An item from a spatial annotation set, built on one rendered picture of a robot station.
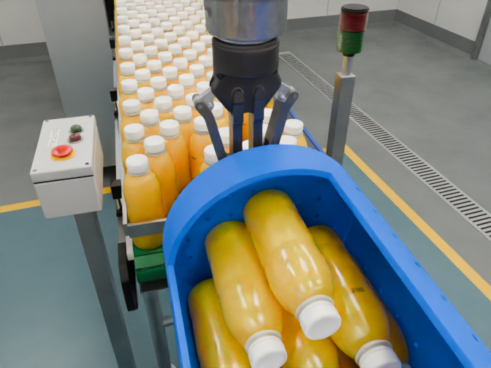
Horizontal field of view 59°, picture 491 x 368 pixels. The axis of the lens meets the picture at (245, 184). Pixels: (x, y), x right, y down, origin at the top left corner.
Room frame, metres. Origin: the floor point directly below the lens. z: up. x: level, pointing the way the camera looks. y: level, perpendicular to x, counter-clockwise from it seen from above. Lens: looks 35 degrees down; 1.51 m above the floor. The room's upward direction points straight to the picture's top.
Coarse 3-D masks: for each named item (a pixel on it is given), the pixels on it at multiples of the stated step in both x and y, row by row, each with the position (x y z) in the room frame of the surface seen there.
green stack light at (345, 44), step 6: (342, 36) 1.02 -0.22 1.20; (348, 36) 1.02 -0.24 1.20; (354, 36) 1.01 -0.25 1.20; (360, 36) 1.02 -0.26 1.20; (342, 42) 1.02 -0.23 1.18; (348, 42) 1.01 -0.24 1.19; (354, 42) 1.01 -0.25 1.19; (360, 42) 1.02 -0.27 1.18; (336, 48) 1.04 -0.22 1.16; (342, 48) 1.02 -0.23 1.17; (348, 48) 1.01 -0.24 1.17; (354, 48) 1.01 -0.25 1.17; (360, 48) 1.02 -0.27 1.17
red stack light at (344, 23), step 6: (342, 12) 1.03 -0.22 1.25; (342, 18) 1.03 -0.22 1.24; (348, 18) 1.02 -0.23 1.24; (354, 18) 1.01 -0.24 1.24; (360, 18) 1.01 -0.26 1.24; (366, 18) 1.02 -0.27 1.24; (342, 24) 1.03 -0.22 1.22; (348, 24) 1.02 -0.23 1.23; (354, 24) 1.01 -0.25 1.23; (360, 24) 1.01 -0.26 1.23; (366, 24) 1.03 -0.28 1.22; (342, 30) 1.03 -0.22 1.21; (348, 30) 1.02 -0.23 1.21; (354, 30) 1.01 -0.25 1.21; (360, 30) 1.02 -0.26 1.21
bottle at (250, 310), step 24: (216, 240) 0.41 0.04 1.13; (240, 240) 0.40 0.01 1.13; (216, 264) 0.38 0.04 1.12; (240, 264) 0.36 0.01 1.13; (216, 288) 0.35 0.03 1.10; (240, 288) 0.33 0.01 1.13; (264, 288) 0.33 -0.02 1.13; (240, 312) 0.30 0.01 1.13; (264, 312) 0.30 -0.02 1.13; (240, 336) 0.28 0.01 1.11; (264, 336) 0.28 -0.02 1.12
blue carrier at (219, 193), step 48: (192, 192) 0.42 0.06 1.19; (240, 192) 0.45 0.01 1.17; (288, 192) 0.47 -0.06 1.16; (336, 192) 0.49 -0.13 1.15; (192, 240) 0.44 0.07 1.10; (384, 240) 0.31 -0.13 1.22; (384, 288) 0.39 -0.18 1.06; (432, 288) 0.26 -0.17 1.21; (192, 336) 0.33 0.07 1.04; (432, 336) 0.30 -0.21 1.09
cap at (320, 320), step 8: (312, 304) 0.28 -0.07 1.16; (320, 304) 0.28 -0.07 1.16; (328, 304) 0.28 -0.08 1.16; (304, 312) 0.28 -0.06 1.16; (312, 312) 0.27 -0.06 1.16; (320, 312) 0.27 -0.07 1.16; (328, 312) 0.27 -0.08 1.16; (336, 312) 0.27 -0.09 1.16; (304, 320) 0.27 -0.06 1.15; (312, 320) 0.26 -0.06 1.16; (320, 320) 0.26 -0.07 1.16; (328, 320) 0.27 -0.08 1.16; (336, 320) 0.27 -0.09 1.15; (304, 328) 0.26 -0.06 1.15; (312, 328) 0.26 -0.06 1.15; (320, 328) 0.27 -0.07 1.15; (328, 328) 0.27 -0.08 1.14; (336, 328) 0.27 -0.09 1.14; (312, 336) 0.26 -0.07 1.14; (320, 336) 0.27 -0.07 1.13; (328, 336) 0.27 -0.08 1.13
